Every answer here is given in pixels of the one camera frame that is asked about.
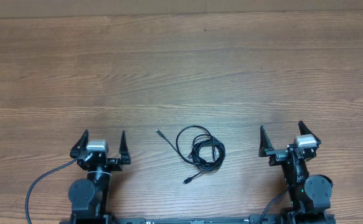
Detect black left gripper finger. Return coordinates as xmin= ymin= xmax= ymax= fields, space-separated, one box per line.
xmin=119 ymin=130 xmax=130 ymax=159
xmin=71 ymin=129 xmax=89 ymax=152

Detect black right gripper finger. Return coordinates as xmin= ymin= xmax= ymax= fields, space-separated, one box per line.
xmin=258 ymin=125 xmax=274 ymax=157
xmin=298 ymin=121 xmax=321 ymax=145

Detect black usb cable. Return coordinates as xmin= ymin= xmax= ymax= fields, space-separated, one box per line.
xmin=155 ymin=125 xmax=227 ymax=185

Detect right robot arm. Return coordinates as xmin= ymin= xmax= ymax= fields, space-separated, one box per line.
xmin=258 ymin=121 xmax=336 ymax=223

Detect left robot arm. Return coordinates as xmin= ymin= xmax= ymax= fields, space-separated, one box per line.
xmin=68 ymin=130 xmax=131 ymax=224

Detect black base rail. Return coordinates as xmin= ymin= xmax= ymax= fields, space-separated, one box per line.
xmin=115 ymin=213 xmax=283 ymax=224

